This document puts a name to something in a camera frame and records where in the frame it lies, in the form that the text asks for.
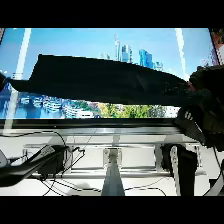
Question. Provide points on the black garment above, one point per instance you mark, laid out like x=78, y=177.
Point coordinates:
x=100, y=80

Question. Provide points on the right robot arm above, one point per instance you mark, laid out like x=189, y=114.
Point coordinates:
x=186, y=166

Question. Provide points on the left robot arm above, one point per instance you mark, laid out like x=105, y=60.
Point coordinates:
x=23, y=168

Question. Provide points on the heap of clothes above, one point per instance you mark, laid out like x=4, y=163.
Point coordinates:
x=218, y=40

